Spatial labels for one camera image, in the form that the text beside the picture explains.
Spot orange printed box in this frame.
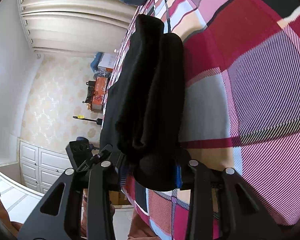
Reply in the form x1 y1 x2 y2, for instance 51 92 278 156
91 76 108 111

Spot white cardboard box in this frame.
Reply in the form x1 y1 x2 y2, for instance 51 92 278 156
98 53 116 72

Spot black pants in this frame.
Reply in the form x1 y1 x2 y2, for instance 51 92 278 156
100 14 189 191

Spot wooden bed frame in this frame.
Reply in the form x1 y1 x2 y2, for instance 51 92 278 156
109 191 131 206

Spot beige curtain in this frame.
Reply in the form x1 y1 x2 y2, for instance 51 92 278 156
17 0 136 57

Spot black yellow tool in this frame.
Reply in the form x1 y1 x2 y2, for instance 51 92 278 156
73 115 103 125

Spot white wardrobe cabinet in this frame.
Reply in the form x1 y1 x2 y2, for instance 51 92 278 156
0 139 73 224

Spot blue cloth on box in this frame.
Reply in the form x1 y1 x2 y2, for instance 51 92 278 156
90 52 103 72

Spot black bag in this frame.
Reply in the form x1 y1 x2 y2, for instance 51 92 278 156
83 81 96 103

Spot plaid checkered bedspread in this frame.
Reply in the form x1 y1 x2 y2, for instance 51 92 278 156
101 0 300 240

